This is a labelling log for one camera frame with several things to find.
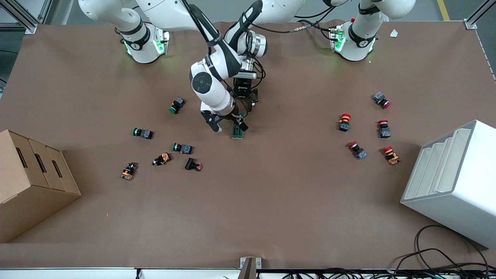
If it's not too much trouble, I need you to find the green load switch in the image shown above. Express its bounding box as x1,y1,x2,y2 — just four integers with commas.
232,112,246,140

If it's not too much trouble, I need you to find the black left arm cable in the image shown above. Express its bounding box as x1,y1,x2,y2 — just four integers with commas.
242,12,268,93

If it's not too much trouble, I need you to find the red mushroom button orange block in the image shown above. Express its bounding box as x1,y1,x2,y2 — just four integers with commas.
382,146,401,166
338,113,352,133

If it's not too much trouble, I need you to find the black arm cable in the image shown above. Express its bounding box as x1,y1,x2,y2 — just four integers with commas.
181,0,225,55
242,12,268,93

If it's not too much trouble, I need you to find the aluminium frame profile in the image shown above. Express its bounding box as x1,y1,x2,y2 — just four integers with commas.
0,0,53,35
463,0,496,30

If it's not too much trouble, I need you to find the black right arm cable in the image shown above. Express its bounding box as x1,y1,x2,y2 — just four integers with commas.
181,0,225,55

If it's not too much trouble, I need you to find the white table edge rail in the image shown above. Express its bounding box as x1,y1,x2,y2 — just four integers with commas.
0,267,496,279

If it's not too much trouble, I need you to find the black floor cable bundle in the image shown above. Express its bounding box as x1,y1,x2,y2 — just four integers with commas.
279,225,496,279

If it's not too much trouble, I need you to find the grey metal bracket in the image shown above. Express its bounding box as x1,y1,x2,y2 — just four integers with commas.
239,257,262,279

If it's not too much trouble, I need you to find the black left base cable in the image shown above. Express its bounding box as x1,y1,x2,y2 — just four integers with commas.
256,8,338,41

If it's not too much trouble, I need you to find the brown cardboard box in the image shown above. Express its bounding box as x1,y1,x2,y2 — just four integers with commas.
0,129,82,244

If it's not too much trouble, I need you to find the black push button red lens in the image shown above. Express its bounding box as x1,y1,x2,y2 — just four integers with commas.
184,157,203,172

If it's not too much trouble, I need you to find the white slotted rack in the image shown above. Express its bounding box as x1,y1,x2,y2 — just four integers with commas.
400,120,496,250

